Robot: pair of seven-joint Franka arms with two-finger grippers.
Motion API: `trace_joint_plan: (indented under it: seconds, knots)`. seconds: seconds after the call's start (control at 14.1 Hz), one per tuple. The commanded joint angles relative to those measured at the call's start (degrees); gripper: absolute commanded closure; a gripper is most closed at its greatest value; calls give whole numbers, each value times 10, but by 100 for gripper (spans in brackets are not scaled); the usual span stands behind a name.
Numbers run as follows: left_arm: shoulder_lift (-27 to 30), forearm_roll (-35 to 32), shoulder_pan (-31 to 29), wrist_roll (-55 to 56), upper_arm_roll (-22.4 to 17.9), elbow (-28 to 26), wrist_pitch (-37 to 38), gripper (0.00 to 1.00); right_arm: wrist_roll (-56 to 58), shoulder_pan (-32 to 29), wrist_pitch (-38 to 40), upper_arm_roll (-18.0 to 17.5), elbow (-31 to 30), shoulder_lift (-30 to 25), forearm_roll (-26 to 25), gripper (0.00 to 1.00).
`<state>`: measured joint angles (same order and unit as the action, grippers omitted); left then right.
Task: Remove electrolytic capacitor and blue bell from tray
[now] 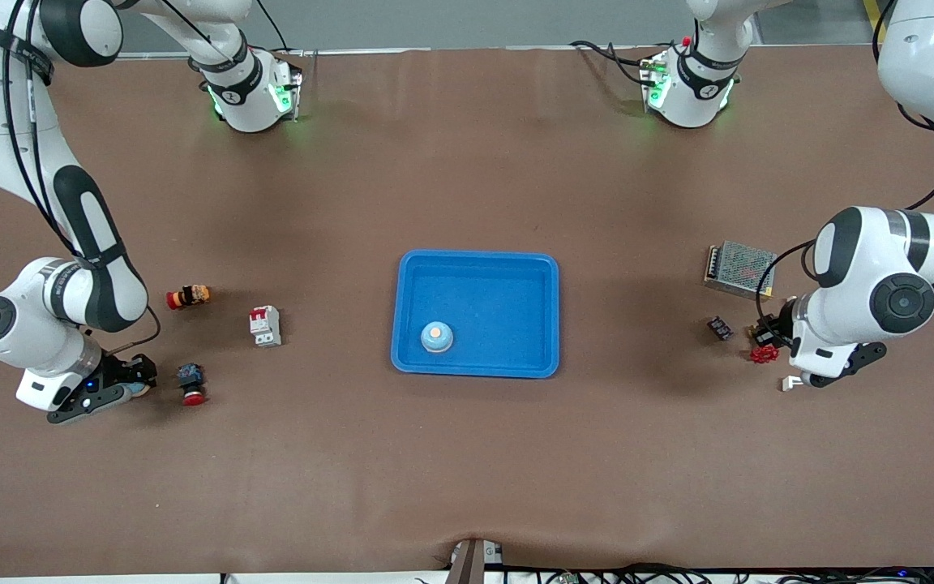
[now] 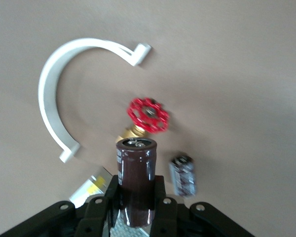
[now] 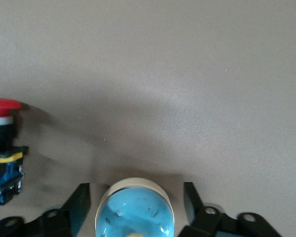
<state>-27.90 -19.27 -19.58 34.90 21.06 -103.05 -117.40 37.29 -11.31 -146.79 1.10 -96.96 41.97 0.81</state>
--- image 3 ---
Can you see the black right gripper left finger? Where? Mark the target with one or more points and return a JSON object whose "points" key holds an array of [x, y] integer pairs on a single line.
{"points": [[64, 222]]}

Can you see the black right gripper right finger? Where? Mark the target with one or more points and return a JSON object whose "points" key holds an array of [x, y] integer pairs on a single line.
{"points": [[212, 222]]}

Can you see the light blue call bell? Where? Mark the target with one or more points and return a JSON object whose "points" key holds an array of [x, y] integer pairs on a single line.
{"points": [[135, 212]]}

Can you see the red mushroom emergency stop button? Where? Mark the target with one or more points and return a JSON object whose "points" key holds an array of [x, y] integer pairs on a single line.
{"points": [[2, 148]]}

